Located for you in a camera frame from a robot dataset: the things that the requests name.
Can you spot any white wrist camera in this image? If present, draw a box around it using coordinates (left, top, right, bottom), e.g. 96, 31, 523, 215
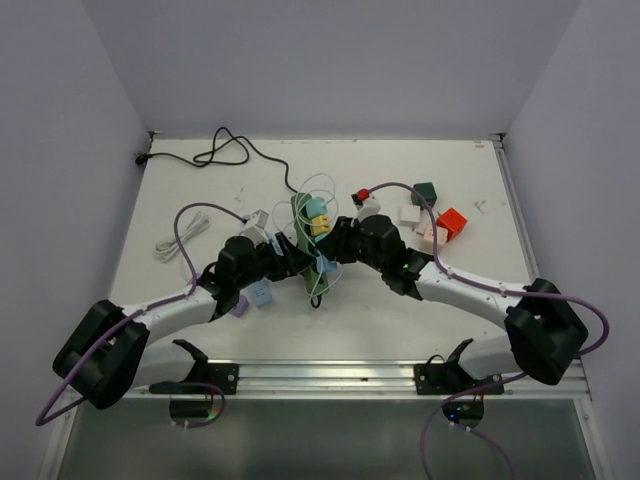
351, 189, 381, 222
240, 210, 269, 246

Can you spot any black base bracket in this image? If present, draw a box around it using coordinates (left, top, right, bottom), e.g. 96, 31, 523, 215
413, 354, 504, 396
149, 363, 240, 395

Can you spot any green power strip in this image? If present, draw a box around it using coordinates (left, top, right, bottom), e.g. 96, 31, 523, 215
290, 191, 332, 301

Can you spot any dark green cube plug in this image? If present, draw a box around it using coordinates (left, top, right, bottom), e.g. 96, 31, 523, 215
411, 182, 438, 208

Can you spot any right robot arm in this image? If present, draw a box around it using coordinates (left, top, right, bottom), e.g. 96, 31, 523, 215
317, 214, 588, 393

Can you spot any right black base bracket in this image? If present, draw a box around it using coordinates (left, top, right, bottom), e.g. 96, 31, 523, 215
413, 354, 504, 396

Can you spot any aluminium mounting rail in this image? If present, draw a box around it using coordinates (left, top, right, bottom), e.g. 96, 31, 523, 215
63, 358, 591, 401

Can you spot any pink deer cube socket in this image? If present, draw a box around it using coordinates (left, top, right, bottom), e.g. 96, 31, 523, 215
415, 223, 447, 254

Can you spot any yellow plug adapter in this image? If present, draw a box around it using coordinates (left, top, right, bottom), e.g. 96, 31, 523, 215
309, 214, 331, 238

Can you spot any left black base bracket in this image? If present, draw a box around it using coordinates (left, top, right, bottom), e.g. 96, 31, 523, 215
149, 363, 240, 395

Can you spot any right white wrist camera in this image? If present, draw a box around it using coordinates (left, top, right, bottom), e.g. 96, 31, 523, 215
351, 189, 381, 222

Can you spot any black power cable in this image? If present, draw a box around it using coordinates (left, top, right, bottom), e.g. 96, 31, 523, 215
147, 125, 301, 195

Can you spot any white cube plug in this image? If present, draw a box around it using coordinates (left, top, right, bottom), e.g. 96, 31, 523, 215
398, 204, 421, 228

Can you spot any purple power strip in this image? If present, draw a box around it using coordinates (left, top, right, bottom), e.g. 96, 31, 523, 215
229, 295, 250, 318

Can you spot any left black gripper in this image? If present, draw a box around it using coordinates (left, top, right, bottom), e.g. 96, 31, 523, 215
235, 232, 315, 291

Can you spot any white bundled cable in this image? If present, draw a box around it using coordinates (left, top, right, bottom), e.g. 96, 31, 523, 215
152, 210, 211, 263

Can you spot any blue plug adapter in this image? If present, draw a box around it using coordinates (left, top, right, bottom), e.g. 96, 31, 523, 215
316, 255, 338, 274

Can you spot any teal plug adapter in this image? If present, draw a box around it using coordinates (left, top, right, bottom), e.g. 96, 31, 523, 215
305, 197, 327, 219

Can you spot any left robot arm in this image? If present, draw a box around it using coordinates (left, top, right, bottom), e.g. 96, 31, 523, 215
52, 233, 316, 410

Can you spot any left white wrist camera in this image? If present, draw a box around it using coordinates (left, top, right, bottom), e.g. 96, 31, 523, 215
240, 210, 269, 246

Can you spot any red cube plug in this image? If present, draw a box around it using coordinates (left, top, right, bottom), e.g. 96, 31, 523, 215
436, 208, 468, 242

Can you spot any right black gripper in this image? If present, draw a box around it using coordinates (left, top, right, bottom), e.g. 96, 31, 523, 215
315, 216, 387, 274

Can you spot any black wall plug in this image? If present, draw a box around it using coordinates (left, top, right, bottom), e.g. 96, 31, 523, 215
134, 153, 151, 166

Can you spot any blue power strip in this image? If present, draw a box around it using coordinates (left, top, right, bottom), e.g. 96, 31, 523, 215
247, 279, 273, 309

